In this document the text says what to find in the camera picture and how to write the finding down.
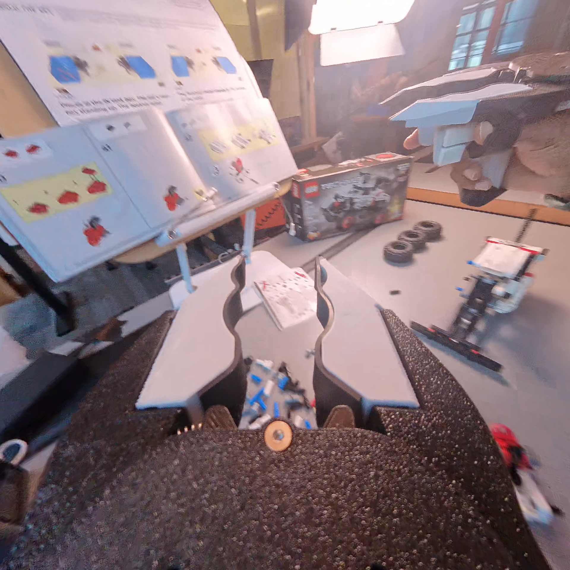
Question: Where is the printed instruction sheet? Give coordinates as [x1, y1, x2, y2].
[254, 267, 319, 330]

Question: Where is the red toy brick piece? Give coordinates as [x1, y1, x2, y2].
[490, 423, 535, 473]

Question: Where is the wooden-edged table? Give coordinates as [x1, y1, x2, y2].
[406, 161, 570, 225]

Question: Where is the toy set cardboard box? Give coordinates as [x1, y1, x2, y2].
[284, 153, 413, 243]

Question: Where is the white toy brick piece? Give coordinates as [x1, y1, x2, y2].
[512, 463, 557, 526]

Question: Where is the large paned window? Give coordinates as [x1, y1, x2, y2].
[448, 0, 539, 72]

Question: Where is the white document stand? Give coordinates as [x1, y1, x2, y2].
[156, 183, 295, 312]

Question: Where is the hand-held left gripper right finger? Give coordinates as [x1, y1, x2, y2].
[312, 259, 419, 419]

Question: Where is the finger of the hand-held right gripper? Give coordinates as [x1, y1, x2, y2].
[389, 85, 535, 127]
[379, 64, 535, 112]

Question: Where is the pile of small toy bricks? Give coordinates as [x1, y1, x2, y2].
[239, 358, 317, 430]

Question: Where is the instruction booklet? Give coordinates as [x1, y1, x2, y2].
[0, 0, 299, 281]

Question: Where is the person's right hand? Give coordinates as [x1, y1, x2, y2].
[450, 112, 570, 198]

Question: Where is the white light panel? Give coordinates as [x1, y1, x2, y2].
[308, 0, 417, 67]

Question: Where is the toy vehicle chassis build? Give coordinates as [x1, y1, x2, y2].
[410, 210, 548, 373]

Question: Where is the grey desk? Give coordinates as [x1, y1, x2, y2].
[116, 192, 570, 570]

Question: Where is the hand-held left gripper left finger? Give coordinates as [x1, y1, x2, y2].
[136, 259, 247, 410]

